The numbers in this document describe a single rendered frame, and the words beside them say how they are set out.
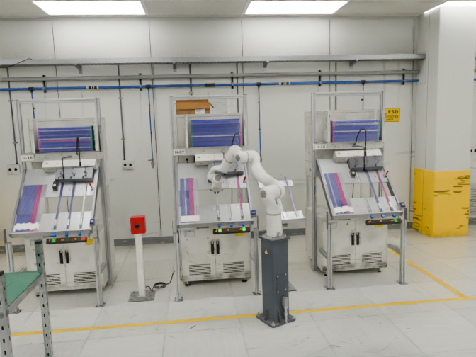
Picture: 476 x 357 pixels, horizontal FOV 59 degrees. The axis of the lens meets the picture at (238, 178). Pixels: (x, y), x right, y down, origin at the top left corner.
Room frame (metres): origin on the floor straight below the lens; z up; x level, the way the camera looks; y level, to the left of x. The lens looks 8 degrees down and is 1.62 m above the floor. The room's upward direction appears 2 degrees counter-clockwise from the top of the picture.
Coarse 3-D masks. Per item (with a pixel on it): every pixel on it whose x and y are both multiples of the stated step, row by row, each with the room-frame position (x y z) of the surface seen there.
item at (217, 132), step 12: (192, 120) 4.20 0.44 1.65; (204, 120) 4.21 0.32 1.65; (216, 120) 4.20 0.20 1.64; (228, 120) 4.21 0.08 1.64; (192, 132) 4.17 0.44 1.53; (204, 132) 4.18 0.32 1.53; (216, 132) 4.20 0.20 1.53; (228, 132) 4.21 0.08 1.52; (240, 132) 4.22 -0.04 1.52; (192, 144) 4.17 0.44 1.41; (204, 144) 4.18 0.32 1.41; (216, 144) 4.20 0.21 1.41; (228, 144) 4.21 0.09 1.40; (240, 144) 4.22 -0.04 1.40
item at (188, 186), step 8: (184, 184) 4.01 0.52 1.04; (192, 184) 4.01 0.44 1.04; (184, 192) 3.94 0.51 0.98; (192, 192) 3.95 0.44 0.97; (184, 200) 3.88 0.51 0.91; (192, 200) 3.88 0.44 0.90; (184, 208) 3.82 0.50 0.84; (192, 208) 3.83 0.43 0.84; (184, 216) 3.76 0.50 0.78; (192, 216) 3.77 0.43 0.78
